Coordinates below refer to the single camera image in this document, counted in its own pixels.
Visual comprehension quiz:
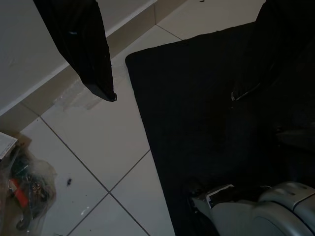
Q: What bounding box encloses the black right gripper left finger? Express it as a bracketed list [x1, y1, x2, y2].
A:
[33, 0, 118, 102]

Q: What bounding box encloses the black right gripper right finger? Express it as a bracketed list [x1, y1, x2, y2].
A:
[231, 0, 315, 101]

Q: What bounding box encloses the cardboard box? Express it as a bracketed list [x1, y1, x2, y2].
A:
[0, 131, 32, 163]

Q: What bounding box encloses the black floor mat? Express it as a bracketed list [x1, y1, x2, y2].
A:
[125, 22, 315, 236]

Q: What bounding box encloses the clear plastic bag of rubbish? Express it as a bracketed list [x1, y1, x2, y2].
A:
[0, 145, 58, 232]

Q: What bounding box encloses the robot's silver right leg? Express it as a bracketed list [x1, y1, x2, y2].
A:
[183, 177, 315, 236]

